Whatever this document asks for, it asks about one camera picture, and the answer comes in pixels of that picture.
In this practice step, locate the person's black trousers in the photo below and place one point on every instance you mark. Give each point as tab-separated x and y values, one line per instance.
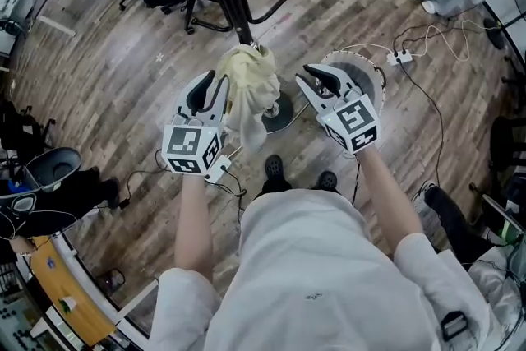
275	187

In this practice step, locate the white power strip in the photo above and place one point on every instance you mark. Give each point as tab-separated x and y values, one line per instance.
400	58
218	168

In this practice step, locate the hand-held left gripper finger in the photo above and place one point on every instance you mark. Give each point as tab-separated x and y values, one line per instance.
201	90
220	107

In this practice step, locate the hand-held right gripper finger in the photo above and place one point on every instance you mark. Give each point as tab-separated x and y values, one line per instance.
312	96
328	80

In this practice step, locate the person's left black shoe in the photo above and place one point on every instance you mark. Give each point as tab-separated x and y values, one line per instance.
274	166

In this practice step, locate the wooden desk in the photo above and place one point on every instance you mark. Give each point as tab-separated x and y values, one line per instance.
86	320

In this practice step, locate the person's white shirt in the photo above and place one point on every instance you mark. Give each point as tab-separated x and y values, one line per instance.
308	259

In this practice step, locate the black standing fan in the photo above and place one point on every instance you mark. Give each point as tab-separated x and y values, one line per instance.
494	35

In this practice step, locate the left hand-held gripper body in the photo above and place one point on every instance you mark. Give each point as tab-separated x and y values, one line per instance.
185	146

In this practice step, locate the white woven laundry basket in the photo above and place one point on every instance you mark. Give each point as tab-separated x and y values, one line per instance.
361	74

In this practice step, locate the black clip-on device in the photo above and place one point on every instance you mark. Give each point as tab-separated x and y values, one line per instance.
454	326

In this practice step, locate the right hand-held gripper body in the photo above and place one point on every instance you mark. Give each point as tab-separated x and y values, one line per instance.
353	119

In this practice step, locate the cream yellow garment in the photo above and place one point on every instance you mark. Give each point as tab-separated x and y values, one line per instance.
250	94

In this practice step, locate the person's left forearm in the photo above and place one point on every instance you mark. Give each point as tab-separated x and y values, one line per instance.
193	226

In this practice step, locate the person's right forearm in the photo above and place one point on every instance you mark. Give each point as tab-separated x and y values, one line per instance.
386	201

